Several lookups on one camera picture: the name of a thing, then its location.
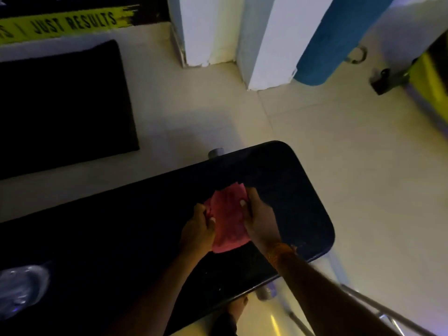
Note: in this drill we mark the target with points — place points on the person's left hand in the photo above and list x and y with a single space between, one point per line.
197 234

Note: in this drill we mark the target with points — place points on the person's right hand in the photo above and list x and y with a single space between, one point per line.
262 227

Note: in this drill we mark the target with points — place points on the pink cleaning cloth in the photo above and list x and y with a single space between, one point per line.
227 223

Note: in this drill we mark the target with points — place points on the black padded gym bench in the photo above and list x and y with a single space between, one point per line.
122 241

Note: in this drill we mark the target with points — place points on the clear spray bottle white nozzle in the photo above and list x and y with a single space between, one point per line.
21 290

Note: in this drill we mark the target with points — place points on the person's right forearm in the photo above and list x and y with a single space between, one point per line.
325 304

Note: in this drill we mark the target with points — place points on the person's left forearm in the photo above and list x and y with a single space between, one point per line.
164 293

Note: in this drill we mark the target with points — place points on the person's right foot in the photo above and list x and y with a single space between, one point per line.
238 307

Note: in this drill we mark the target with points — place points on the person's dark trousers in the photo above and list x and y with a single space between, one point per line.
224 327

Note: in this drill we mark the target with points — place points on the orange thread wristband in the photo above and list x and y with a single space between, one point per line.
280 255

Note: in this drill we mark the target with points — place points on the round metal stool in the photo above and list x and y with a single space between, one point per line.
371 306

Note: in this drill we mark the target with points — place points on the black floor mat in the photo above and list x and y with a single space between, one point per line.
63 111

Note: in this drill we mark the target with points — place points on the blue rolled yoga mat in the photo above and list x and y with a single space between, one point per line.
336 38

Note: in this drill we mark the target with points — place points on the yellow exercise bike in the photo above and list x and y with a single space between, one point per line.
430 87

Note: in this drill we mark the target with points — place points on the white wall panel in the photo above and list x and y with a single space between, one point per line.
206 31
280 41

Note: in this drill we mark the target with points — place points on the black yellow striped wall banner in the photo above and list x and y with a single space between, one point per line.
70 17

